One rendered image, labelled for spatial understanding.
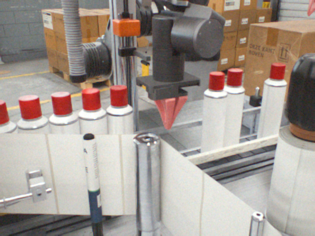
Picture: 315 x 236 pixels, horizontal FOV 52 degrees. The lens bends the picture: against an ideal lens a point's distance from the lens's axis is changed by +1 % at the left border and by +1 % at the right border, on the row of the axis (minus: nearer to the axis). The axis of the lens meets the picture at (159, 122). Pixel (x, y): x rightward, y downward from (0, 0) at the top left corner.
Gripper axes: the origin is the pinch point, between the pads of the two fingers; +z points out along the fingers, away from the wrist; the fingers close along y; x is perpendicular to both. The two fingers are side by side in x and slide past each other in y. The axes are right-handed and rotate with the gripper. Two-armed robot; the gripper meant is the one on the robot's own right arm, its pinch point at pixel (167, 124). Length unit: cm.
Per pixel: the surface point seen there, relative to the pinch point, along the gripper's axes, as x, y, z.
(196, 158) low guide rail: 1.8, 8.2, 10.2
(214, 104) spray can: 3.6, 13.4, -0.8
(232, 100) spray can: 4.0, 18.7, -0.8
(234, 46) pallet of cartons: 307, 270, 54
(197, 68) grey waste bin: 218, 153, 52
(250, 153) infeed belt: 2.6, 24.7, 13.4
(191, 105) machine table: 48, 37, 18
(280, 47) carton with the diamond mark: 30, 59, -5
